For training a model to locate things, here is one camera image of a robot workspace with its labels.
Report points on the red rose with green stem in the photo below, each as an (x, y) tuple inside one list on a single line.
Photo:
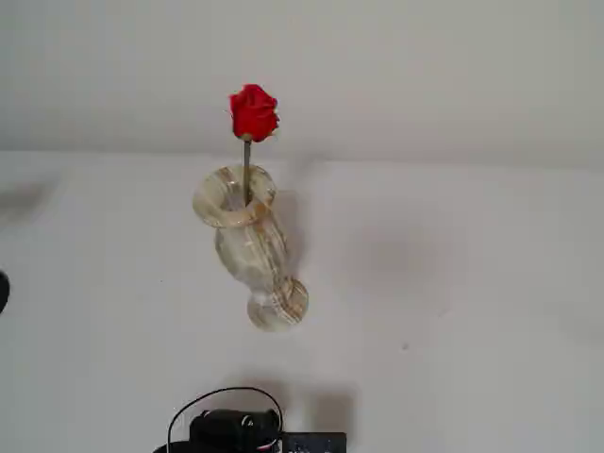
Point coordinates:
[(252, 111)]

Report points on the marbled onyx stone vase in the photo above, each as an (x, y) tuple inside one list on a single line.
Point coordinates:
[(255, 245)]

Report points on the black round object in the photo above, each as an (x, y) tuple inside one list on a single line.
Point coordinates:
[(3, 292)]

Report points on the black wrist camera board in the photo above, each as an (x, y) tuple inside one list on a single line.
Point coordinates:
[(313, 442)]

